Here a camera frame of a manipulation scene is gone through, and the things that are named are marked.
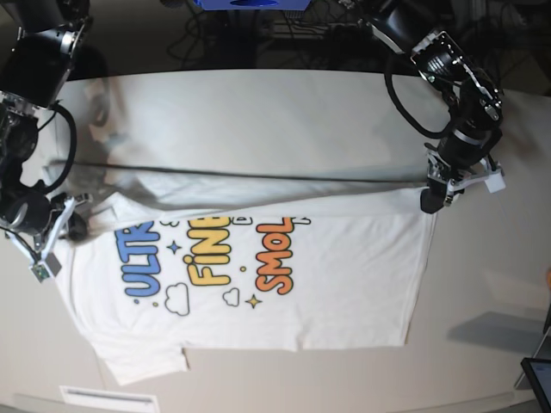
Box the black tablet device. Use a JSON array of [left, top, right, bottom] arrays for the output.
[[521, 358, 550, 413]]

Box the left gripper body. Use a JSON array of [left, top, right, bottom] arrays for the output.
[[425, 126, 502, 181]]

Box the black power strip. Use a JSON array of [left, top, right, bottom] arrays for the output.
[[269, 22, 372, 40]]

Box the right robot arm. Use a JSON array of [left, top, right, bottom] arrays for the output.
[[1, 1, 92, 237]]

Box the white printed T-shirt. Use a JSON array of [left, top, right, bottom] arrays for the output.
[[54, 166, 436, 385]]

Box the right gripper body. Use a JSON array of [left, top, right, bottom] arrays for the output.
[[1, 191, 52, 236]]

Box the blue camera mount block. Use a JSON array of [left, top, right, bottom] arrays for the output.
[[194, 0, 311, 11]]

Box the white paper label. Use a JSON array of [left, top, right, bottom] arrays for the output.
[[59, 385, 160, 413]]

